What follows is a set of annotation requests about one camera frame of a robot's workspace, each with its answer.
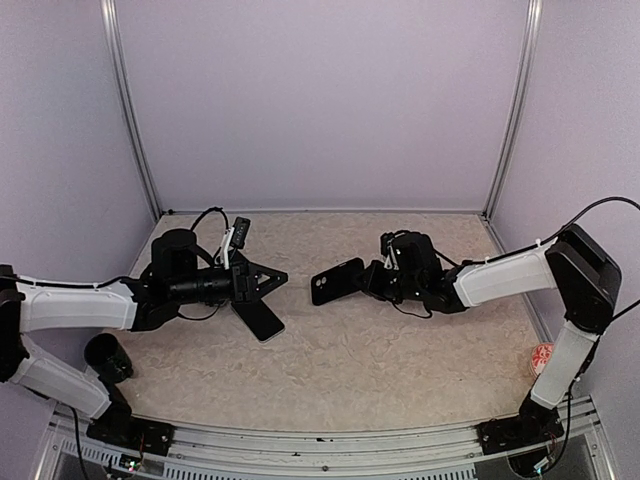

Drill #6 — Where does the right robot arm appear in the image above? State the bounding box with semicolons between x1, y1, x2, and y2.
359;224;622;444

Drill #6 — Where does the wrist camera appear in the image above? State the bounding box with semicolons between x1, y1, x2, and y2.
216;216;251;270
380;232;399;270

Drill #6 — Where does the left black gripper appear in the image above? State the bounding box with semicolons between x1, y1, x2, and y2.
169;261;288;305

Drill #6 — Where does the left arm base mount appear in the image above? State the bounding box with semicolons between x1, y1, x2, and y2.
86;384;175;457

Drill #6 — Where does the black phone case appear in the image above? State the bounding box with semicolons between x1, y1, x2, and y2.
310;257;365;306

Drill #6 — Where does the black phone lower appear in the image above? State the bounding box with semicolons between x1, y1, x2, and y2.
231;300;285;342

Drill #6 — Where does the red white patterned bowl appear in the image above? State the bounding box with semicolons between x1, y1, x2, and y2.
529;342;554;377

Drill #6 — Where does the front aluminium rail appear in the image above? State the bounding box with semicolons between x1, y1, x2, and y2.
37;424;614;480

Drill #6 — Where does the aluminium frame post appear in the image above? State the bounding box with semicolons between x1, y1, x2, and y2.
100;0;163;221
483;0;543;223

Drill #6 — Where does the right camera cable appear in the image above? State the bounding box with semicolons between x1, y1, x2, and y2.
534;196;640;321

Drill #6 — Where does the left aluminium frame post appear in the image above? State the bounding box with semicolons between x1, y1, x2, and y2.
100;0;163;221

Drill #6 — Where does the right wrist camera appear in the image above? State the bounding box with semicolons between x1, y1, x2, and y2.
380;232;399;270

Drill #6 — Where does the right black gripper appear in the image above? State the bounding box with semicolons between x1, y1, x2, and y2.
353;260;423;305

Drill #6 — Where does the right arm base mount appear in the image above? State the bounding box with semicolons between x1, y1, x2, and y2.
476;394;565;455

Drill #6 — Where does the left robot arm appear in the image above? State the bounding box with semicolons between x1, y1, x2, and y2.
1;227;288;445

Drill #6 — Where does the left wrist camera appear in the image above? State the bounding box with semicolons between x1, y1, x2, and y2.
216;216;251;270

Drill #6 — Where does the right aluminium frame post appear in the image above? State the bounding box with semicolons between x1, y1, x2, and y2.
483;0;543;223

